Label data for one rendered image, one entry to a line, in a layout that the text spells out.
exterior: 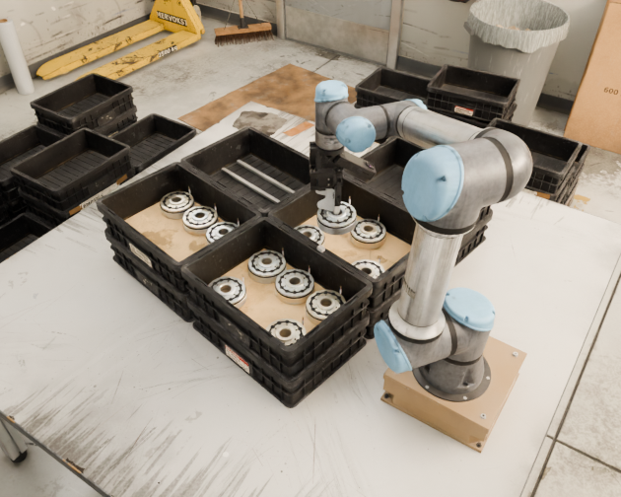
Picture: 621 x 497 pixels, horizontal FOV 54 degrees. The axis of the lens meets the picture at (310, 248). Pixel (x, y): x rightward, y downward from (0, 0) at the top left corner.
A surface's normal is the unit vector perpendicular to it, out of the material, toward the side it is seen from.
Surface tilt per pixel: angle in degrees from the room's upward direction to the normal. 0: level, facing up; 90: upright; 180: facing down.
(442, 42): 90
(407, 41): 90
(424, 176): 80
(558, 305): 0
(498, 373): 2
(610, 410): 0
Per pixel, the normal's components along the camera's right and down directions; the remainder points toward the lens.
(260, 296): 0.00, -0.75
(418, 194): -0.90, 0.14
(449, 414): -0.55, 0.55
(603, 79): -0.54, 0.37
